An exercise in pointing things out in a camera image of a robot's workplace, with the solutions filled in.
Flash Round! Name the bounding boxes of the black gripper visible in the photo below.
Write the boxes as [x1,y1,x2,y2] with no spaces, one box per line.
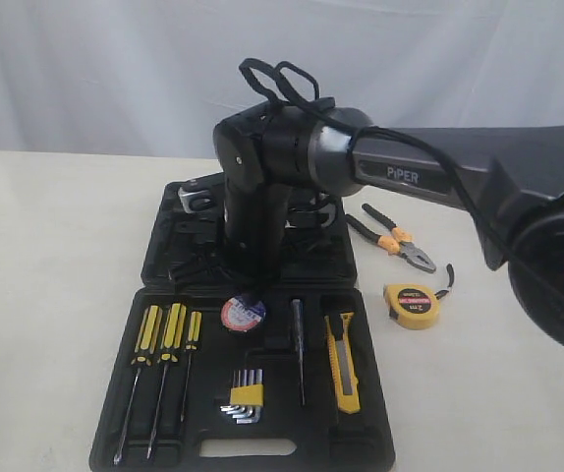
[167,166,293,291]

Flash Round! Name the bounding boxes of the black electrical tape roll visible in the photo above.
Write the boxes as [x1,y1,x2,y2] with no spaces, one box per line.
[220,295,267,335]

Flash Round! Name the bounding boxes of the yellow utility knife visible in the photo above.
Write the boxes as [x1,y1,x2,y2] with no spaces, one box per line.
[324,312,361,414]

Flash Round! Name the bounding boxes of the pliers black orange handles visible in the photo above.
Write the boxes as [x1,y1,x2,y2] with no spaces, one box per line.
[345,203,436,273]

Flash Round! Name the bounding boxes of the yellow tape measure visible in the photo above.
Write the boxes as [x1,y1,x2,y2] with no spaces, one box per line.
[383,264,455,330]

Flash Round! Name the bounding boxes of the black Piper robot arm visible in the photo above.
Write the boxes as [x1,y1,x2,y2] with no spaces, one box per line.
[212,99,564,346]

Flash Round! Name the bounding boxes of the black plastic tool case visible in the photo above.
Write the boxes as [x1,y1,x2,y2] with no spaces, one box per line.
[89,182,395,471]

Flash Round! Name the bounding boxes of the small yellow black screwdriver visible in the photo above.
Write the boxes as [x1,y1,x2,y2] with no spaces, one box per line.
[180,311,202,424]

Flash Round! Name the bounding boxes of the middle yellow black screwdriver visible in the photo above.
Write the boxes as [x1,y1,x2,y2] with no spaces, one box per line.
[145,302,187,461]

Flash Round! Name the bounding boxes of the large yellow black screwdriver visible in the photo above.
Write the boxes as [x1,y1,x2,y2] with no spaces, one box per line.
[112,305,162,466]

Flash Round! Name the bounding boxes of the blue test pen screwdriver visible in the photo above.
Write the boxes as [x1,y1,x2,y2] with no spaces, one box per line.
[291,298,306,407]

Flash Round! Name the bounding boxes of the hex key set yellow holder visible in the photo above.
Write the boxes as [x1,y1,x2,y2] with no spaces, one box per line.
[219,369,264,425]

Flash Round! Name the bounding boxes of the white backdrop cloth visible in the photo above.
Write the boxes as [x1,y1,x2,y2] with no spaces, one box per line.
[0,1,564,157]

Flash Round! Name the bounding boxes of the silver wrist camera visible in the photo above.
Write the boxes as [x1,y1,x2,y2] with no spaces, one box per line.
[178,172,224,214]

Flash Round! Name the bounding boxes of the claw hammer black handle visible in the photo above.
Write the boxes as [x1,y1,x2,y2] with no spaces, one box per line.
[285,189,338,230]

